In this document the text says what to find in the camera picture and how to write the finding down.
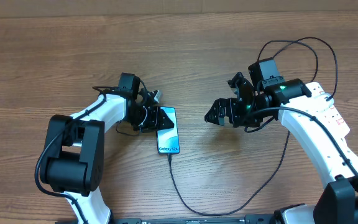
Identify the blue Galaxy smartphone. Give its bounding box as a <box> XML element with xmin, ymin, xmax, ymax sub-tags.
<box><xmin>157</xmin><ymin>107</ymin><xmax>180</xmax><ymax>154</ymax></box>

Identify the black USB charging cable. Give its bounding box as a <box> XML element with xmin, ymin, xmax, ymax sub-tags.
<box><xmin>167</xmin><ymin>37</ymin><xmax>339</xmax><ymax>217</ymax></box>

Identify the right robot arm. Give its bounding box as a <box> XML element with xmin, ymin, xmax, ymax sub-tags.
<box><xmin>204</xmin><ymin>58</ymin><xmax>358</xmax><ymax>223</ymax></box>

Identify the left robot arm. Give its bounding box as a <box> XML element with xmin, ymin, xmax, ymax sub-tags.
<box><xmin>34</xmin><ymin>73</ymin><xmax>180</xmax><ymax>223</ymax></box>

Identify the white USB charger plug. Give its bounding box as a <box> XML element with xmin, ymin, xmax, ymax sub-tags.
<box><xmin>318</xmin><ymin>93</ymin><xmax>334</xmax><ymax>104</ymax></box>

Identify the white power strip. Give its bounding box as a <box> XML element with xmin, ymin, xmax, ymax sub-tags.
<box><xmin>306</xmin><ymin>82</ymin><xmax>350</xmax><ymax>138</ymax></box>

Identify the brown cardboard backdrop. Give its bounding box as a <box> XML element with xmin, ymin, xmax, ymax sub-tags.
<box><xmin>0</xmin><ymin>0</ymin><xmax>358</xmax><ymax>18</ymax></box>

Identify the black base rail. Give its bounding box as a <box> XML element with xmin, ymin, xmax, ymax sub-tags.
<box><xmin>112</xmin><ymin>214</ymin><xmax>281</xmax><ymax>224</ymax></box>

